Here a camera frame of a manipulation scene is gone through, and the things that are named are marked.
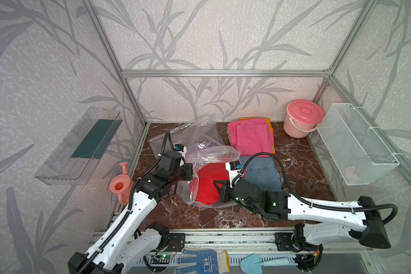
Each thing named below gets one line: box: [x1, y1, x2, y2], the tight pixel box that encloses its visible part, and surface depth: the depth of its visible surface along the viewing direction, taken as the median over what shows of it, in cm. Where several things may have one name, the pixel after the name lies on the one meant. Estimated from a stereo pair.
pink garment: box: [227, 118, 273, 157], surface depth 104 cm
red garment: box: [195, 162, 232, 205], surface depth 69 cm
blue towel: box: [239, 155, 284, 192], surface depth 91 cm
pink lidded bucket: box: [283, 99, 325, 139], surface depth 104 cm
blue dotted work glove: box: [174, 248, 231, 274], surface depth 71 cm
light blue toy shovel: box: [240, 253, 291, 274], surface depth 70 cm
